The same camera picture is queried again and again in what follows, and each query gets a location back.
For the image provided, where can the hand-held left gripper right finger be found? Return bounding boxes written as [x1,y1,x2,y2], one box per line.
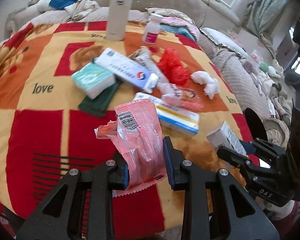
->
[163,136,280,240]

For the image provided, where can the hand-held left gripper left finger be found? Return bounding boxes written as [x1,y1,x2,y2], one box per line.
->
[16,152,130,240]

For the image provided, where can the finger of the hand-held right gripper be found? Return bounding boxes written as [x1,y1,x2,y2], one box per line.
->
[216,146,255,174]
[239,138,280,159]

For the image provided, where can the small white box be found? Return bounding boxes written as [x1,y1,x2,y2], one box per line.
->
[206,121,248,157]

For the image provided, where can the pink plastic wrapper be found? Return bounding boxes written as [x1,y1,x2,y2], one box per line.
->
[94,99,167,190]

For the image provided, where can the blue yellow medicine box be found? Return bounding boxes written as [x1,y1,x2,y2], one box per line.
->
[134,92,200,137]

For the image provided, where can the white tissue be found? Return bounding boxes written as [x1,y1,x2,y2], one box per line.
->
[190,71,219,100]

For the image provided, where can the white medicine box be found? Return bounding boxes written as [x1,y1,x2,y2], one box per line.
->
[94,48,158,93]

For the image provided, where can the silver foil wrapper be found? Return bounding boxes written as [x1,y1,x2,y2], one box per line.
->
[129,46,171,90]

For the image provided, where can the pile of clothes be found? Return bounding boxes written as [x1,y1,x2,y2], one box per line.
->
[265,75,297,125]

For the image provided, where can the clear pink wrapper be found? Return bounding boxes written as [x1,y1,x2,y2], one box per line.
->
[161,84,204,111]

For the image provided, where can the dark green cloth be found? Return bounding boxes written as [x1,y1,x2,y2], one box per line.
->
[79,80,120,118]

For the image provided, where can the green plush toy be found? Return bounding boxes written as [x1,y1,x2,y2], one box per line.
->
[259,62,282,78]

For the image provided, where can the clear plastic bag red print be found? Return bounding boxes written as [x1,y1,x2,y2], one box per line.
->
[242,50,263,76]

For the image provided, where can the red orange printed blanket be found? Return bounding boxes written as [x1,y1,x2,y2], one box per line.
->
[0,21,260,233]

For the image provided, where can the teal white tissue pack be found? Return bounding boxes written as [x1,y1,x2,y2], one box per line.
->
[72,62,117,99]

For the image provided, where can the white pillow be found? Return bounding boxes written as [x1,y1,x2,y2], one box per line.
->
[200,27,248,56]

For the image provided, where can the white bottle pink label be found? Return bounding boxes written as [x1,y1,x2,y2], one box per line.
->
[142,13,163,45]

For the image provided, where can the folded blue towel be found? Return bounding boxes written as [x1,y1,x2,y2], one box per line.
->
[161,24,195,40]

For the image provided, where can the folded pink blanket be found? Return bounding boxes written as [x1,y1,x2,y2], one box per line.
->
[146,7,200,42]

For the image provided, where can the pale green curtain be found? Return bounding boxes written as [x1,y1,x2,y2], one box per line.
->
[247,0,293,32]

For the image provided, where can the beige thermos bottle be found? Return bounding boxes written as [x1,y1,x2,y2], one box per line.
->
[105,0,132,41]

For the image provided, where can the beige garment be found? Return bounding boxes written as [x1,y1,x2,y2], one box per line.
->
[65,0,100,21]

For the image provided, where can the white cloth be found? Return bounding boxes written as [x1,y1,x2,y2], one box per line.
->
[35,0,58,12]

